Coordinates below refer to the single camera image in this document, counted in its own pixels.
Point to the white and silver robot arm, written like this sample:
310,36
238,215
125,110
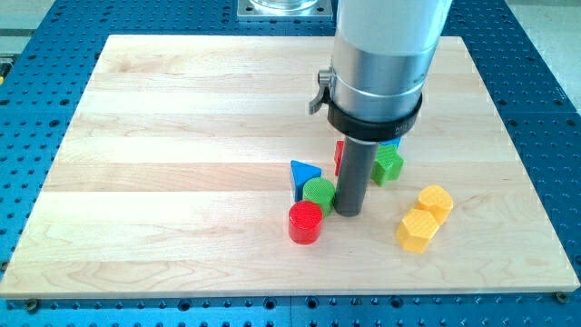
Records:
380,59

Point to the green star block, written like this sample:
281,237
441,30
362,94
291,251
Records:
387,165

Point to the blue cube block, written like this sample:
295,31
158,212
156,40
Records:
395,143

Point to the blue triangle block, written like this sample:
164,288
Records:
300,173

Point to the green cylinder block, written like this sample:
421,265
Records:
320,191

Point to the red block behind rod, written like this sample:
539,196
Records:
339,148

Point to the red cylinder block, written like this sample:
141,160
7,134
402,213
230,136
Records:
305,219

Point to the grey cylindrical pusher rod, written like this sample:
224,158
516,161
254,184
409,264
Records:
355,169

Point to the light wooden board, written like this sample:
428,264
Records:
173,180

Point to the yellow hexagon block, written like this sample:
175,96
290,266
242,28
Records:
416,229

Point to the yellow rounded block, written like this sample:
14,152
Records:
437,201

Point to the silver robot mounting plate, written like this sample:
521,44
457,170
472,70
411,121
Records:
284,8

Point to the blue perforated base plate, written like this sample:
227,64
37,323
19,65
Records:
528,55

